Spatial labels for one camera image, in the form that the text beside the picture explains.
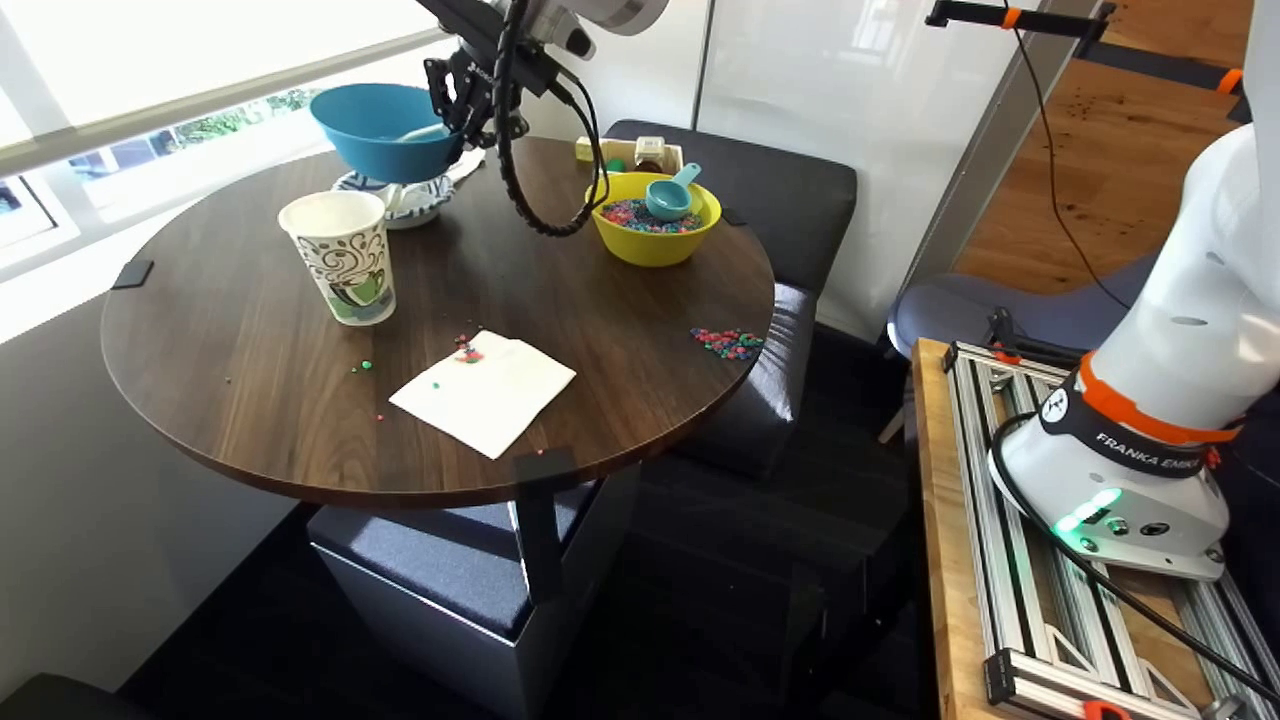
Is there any yellow plastic bowl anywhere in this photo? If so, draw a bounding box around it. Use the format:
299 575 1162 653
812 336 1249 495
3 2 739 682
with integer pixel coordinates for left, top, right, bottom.
593 171 720 267

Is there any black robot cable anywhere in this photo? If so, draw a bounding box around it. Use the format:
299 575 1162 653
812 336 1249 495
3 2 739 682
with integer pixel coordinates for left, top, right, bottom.
493 0 615 240

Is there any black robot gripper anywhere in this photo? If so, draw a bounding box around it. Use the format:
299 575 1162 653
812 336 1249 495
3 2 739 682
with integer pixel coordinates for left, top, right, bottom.
423 38 558 146

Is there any white plastic spoon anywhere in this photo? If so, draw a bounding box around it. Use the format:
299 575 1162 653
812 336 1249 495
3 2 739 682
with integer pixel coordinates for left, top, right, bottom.
395 120 448 142

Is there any white wooden box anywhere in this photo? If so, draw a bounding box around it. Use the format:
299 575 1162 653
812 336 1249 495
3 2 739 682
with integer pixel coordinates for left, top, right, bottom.
573 135 684 171

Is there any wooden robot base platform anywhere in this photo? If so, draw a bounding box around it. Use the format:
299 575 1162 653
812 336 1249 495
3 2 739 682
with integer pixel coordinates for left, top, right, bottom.
912 338 1280 720

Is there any white paper napkin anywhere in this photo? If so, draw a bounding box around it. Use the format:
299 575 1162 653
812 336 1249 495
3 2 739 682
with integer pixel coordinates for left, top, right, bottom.
394 333 575 460

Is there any paper cup with pattern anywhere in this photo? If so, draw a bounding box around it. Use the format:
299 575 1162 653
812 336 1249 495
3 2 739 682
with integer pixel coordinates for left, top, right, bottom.
277 193 395 328

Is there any teal measuring scoop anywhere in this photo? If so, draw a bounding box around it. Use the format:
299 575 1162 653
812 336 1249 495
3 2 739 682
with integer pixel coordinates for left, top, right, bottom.
646 165 700 221

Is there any dark grey couch seat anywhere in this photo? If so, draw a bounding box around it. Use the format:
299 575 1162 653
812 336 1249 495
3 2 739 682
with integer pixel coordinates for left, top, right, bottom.
607 120 855 477

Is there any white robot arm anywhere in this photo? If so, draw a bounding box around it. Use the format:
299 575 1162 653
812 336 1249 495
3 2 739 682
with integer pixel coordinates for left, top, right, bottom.
421 0 1280 580

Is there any blue plastic bowl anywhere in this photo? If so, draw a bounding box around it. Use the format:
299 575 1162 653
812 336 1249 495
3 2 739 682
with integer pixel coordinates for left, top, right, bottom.
309 83 459 184

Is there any white patterned bowl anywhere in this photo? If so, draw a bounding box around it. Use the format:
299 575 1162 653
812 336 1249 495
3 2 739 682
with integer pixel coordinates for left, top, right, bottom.
335 171 454 233

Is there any round dark wooden table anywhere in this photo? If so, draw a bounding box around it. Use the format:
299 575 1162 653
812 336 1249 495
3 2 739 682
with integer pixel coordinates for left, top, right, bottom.
96 126 782 602

